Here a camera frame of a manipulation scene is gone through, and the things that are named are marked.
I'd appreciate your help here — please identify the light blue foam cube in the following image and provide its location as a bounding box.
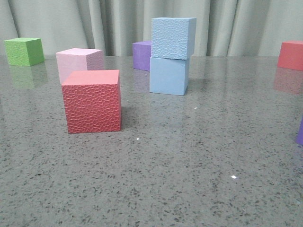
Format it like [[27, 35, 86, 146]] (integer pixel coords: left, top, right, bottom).
[[151, 17, 196, 60]]

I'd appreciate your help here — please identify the red textured foam cube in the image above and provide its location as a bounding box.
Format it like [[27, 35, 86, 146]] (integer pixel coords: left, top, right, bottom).
[[62, 70, 122, 133]]

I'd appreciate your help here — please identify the purple foam cube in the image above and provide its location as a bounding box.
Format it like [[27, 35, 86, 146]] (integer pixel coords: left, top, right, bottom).
[[132, 41, 152, 71]]

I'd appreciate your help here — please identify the pink foam cube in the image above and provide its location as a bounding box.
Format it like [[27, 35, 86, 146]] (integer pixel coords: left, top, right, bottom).
[[56, 48, 104, 84]]

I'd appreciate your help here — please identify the grey curtain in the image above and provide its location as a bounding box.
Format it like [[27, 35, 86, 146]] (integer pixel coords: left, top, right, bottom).
[[0, 0, 303, 56]]

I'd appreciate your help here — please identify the green foam cube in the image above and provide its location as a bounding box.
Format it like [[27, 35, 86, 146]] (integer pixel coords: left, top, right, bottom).
[[3, 38, 45, 66]]

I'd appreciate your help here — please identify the purple cube at edge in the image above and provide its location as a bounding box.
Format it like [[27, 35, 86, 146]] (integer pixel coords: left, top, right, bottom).
[[296, 117, 303, 145]]

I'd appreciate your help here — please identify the red foam cube right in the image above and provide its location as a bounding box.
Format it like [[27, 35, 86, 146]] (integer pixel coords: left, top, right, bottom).
[[277, 40, 303, 71]]

